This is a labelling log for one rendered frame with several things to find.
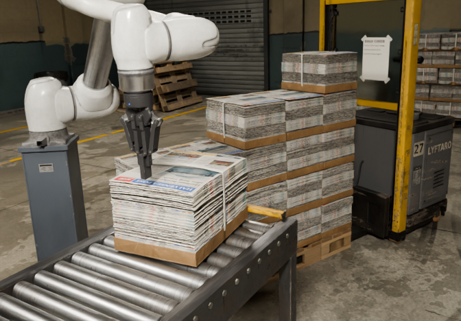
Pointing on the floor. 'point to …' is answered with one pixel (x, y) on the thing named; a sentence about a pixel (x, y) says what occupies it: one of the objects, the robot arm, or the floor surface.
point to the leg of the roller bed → (287, 290)
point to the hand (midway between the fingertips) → (145, 165)
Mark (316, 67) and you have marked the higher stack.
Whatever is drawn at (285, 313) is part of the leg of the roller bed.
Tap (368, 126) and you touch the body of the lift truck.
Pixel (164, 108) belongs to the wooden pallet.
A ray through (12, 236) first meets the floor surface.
